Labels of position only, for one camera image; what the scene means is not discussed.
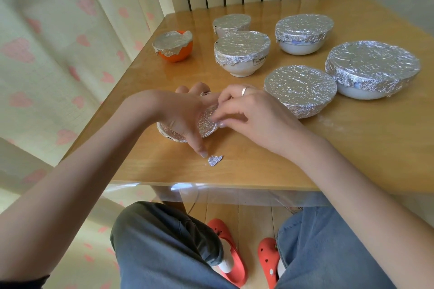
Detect large white foil-covered bowl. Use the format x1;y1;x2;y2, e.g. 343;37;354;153
325;40;421;100

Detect person's left red clog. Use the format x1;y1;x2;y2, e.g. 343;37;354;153
207;219;248;288

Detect blue jeans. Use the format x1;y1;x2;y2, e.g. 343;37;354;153
110;201;398;289

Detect person's left forearm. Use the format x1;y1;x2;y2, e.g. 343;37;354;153
0;91;160;282

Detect labelled white foil-covered bowl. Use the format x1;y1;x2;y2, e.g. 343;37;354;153
214;31;271;77

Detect person's red clog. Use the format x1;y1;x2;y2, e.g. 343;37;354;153
257;238;282;289
207;219;248;288

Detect person's right red clog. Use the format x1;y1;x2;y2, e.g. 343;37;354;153
257;238;282;289

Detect small white foil-covered bowl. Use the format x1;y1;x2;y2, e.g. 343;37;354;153
213;13;252;38

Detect fully foil-wrapped bowl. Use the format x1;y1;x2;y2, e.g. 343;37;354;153
264;65;337;119

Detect medium white foil-covered bowl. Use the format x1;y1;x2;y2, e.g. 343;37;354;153
275;13;334;56

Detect heart patterned curtain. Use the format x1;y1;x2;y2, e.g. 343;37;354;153
0;0;167;289

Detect black sleeve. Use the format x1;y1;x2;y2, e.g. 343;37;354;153
0;275;51;289

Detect person's right forearm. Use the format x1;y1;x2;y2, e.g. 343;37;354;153
281;124;434;289

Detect small foil-wrapped bowl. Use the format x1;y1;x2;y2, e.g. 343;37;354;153
157;92;219;144

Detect person's left white sock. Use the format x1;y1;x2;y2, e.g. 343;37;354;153
217;251;238;274

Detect person's right hand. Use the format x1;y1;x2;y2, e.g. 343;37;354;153
210;84;306;158

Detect orange bowl with foil cover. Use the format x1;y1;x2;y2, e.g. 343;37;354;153
153;30;194;63

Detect person's left hand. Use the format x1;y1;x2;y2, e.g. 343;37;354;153
152;82;222;159

